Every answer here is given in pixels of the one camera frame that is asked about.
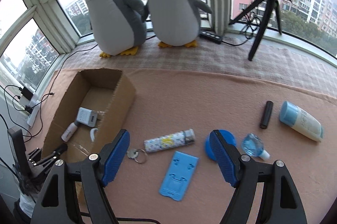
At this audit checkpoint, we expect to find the checkered grey mat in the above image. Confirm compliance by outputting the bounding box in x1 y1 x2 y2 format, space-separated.
64 38 336 97

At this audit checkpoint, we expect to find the patterned white lighter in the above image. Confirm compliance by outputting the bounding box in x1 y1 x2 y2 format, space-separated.
144 129 195 153

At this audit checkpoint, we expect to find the white power strip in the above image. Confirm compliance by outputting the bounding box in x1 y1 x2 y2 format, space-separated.
19 94 41 128

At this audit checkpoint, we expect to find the brown cardboard box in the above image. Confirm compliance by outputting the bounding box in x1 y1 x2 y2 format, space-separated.
42 68 136 162

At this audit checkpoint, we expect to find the black power adapter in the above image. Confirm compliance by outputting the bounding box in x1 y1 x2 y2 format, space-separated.
21 86 34 100

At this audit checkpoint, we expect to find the black usb cable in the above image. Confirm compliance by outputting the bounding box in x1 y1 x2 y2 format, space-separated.
24 92 56 135

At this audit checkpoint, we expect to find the black cylinder tube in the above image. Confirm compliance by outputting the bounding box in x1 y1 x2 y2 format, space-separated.
259 100 274 129

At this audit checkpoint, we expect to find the white charger plug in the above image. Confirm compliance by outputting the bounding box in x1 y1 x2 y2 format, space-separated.
76 107 98 128

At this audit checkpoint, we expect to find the small plush penguin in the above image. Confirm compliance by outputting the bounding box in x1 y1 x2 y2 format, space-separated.
142 0 213 48

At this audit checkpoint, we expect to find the clear blue spray bottle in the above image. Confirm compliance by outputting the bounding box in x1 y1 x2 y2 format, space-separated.
241 133 270 160

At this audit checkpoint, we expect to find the black power strip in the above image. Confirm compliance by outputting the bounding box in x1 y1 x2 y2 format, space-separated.
199 31 223 45

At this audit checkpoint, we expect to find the blue phone stand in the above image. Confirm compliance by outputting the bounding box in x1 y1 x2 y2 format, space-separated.
159 151 199 201

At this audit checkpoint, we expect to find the black tripod stand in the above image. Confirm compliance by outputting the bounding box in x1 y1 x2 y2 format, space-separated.
229 0 282 61

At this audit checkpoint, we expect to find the small white cream tube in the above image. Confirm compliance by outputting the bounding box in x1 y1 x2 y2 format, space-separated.
61 121 79 143

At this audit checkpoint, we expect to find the large plush penguin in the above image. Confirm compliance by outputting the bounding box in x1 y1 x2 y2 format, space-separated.
85 0 147 58

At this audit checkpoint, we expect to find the white lotion bottle blue cap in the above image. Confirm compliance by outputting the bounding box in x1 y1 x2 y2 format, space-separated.
279 101 324 143

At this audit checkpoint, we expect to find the silver key ring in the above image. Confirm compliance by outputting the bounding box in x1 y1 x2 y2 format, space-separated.
126 148 148 164

